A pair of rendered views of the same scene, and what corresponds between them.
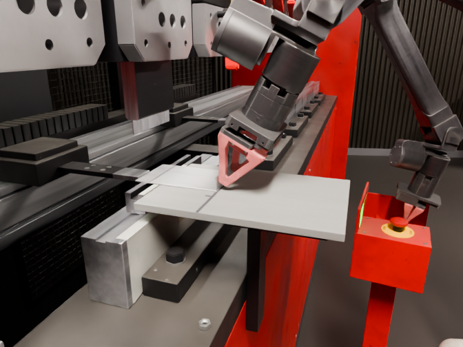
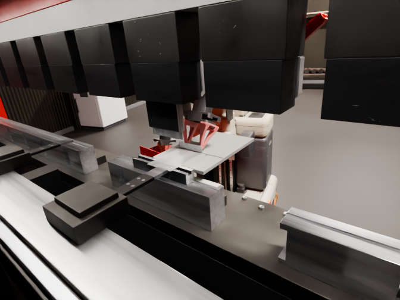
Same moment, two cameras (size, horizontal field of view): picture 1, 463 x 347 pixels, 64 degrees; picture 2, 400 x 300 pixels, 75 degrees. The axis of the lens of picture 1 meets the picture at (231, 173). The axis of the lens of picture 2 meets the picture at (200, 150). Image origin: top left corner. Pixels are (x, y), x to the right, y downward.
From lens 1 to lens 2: 0.70 m
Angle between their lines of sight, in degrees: 64
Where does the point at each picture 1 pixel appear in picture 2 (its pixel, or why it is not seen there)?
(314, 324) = not seen: hidden behind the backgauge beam
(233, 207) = (222, 151)
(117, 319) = (231, 222)
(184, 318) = (237, 203)
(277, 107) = not seen: hidden behind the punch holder
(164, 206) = (212, 164)
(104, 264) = (218, 203)
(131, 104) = (181, 122)
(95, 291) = (213, 224)
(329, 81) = not seen: outside the picture
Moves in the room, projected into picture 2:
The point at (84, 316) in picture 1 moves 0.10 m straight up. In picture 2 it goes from (225, 233) to (223, 196)
